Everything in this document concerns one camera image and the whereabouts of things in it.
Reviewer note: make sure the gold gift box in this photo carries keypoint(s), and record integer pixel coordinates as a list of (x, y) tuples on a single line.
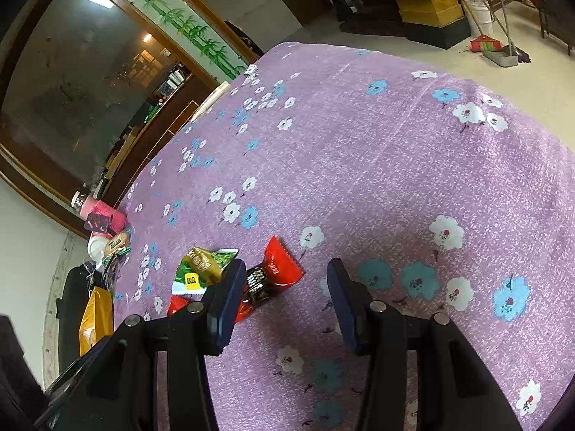
[(97, 320)]

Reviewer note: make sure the red black sugar candy packet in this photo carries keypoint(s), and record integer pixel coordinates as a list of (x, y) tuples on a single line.
[(275, 274)]

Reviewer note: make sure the black bag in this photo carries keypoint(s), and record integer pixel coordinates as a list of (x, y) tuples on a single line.
[(70, 307)]

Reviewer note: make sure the red green broom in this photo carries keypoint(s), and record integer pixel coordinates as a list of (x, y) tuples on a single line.
[(485, 43)]

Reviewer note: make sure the purple floral tablecloth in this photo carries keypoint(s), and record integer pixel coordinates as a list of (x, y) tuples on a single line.
[(437, 195)]

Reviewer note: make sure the pink sleeved bottle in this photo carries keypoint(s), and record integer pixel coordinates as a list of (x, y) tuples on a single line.
[(98, 216)]

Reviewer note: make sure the small red candy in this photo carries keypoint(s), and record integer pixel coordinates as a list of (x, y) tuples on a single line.
[(177, 303)]

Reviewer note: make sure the white tube on table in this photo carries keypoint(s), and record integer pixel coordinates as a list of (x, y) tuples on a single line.
[(210, 100)]

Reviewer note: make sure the grey dustpan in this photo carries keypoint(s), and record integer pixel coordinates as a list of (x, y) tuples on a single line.
[(509, 56)]

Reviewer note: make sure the green white snack packet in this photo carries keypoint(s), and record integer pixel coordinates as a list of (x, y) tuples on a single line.
[(201, 268)]

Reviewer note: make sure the small wrapped cookie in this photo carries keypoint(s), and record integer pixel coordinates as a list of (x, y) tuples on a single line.
[(118, 245)]

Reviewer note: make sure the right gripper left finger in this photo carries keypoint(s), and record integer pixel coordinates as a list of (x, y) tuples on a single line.
[(223, 301)]

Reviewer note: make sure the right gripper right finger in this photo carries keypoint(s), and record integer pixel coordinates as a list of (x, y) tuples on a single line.
[(350, 300)]

